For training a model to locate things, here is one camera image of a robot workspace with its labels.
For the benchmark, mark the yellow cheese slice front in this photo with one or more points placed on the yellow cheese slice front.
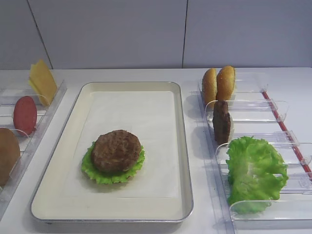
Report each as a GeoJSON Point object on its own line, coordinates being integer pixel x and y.
{"type": "Point", "coordinates": [45, 82]}

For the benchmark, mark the yellow cheese slice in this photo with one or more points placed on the yellow cheese slice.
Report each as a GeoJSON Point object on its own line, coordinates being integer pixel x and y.
{"type": "Point", "coordinates": [45, 82]}
{"type": "Point", "coordinates": [33, 83]}

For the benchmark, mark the cooked meat patty on tray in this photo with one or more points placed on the cooked meat patty on tray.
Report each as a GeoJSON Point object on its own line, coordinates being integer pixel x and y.
{"type": "Point", "coordinates": [116, 151]}

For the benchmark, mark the upright meat patty in rack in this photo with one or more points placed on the upright meat patty in rack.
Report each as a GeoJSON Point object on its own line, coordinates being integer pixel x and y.
{"type": "Point", "coordinates": [221, 122]}

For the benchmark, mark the green lettuce leaf on tray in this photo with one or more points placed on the green lettuce leaf on tray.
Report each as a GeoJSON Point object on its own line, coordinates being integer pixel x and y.
{"type": "Point", "coordinates": [109, 178]}

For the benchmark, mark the large green lettuce leaf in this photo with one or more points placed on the large green lettuce leaf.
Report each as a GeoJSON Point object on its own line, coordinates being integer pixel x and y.
{"type": "Point", "coordinates": [257, 174]}

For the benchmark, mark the yellow cheese slice back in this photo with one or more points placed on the yellow cheese slice back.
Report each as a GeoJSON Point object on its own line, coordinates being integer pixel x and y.
{"type": "Point", "coordinates": [33, 83]}

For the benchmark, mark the red tomato slice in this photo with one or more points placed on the red tomato slice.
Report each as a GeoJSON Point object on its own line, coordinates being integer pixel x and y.
{"type": "Point", "coordinates": [25, 115]}

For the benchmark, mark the white parchment paper sheet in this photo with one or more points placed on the white parchment paper sheet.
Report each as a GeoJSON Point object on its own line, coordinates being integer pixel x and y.
{"type": "Point", "coordinates": [148, 115]}

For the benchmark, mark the bun half far left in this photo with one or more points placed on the bun half far left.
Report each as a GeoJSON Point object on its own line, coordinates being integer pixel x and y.
{"type": "Point", "coordinates": [209, 86]}

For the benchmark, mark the cream metal baking tray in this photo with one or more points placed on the cream metal baking tray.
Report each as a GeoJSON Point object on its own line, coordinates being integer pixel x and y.
{"type": "Point", "coordinates": [49, 202]}

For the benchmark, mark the clear acrylic rack right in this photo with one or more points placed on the clear acrylic rack right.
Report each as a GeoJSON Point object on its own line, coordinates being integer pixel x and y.
{"type": "Point", "coordinates": [254, 114]}

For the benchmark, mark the clear acrylic rack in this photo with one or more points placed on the clear acrylic rack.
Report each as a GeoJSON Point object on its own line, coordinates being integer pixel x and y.
{"type": "Point", "coordinates": [28, 143]}
{"type": "Point", "coordinates": [254, 114]}

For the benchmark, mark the clear acrylic rack left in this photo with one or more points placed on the clear acrylic rack left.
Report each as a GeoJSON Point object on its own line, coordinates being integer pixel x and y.
{"type": "Point", "coordinates": [28, 143]}

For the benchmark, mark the brown bun half left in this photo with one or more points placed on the brown bun half left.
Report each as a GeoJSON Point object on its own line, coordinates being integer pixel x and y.
{"type": "Point", "coordinates": [9, 154]}

